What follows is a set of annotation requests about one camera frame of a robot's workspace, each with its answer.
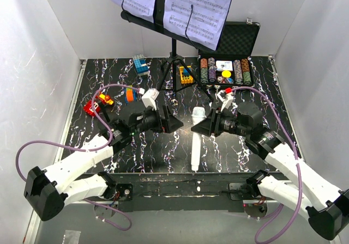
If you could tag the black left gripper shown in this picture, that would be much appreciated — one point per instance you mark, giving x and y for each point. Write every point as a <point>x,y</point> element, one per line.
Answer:
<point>170,123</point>

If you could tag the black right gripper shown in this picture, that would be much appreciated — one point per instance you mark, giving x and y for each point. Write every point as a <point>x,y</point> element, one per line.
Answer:
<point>211,124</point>

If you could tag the white microphone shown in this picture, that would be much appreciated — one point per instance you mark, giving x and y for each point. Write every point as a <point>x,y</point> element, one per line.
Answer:
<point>197,137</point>

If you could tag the black desktop microphone stand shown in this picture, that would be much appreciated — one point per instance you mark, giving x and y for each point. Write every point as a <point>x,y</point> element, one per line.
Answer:
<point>102,110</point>

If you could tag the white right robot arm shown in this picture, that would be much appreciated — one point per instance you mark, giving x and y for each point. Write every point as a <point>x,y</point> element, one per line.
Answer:
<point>322,204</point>

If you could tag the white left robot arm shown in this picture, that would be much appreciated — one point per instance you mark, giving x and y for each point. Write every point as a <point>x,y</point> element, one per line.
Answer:
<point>50,189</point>

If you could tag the orange blue toy car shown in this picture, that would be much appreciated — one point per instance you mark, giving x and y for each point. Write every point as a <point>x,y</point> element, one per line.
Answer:
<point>130,94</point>

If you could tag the yellow dealer chip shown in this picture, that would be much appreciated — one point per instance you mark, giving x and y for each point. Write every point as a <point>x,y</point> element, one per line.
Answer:
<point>226,74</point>

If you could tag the playing card deck box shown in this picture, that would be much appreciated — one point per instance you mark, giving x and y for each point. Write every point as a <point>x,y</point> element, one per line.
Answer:
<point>223,65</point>

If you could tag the blue white brick stack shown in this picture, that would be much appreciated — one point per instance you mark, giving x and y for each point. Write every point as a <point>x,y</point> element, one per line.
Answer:
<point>140,65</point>

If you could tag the black poker chip case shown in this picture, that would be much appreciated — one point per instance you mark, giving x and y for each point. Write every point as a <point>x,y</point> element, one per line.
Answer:
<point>236,44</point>

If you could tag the red toy brick house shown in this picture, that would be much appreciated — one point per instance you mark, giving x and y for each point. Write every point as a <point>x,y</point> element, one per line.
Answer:
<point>101,98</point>

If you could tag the black tripod music stand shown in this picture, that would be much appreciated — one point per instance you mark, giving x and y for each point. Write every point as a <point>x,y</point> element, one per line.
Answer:
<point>174,59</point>

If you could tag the right sheet music page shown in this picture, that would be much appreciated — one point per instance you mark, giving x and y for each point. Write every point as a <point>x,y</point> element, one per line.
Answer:
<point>200,21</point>

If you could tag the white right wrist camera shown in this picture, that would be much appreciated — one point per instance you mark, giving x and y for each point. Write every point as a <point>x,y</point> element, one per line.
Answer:
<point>226,97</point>

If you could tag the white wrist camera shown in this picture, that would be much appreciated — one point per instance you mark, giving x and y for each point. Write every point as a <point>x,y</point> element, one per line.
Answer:
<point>149,98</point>
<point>226,97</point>

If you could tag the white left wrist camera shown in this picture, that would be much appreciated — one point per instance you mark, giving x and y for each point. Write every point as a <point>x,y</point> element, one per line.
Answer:
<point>149,98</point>

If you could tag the yellow blue brick frame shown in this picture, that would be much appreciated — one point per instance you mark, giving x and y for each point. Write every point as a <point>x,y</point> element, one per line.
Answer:
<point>185,77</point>

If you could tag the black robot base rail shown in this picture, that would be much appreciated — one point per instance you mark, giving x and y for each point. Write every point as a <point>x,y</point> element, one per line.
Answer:
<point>182,191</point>

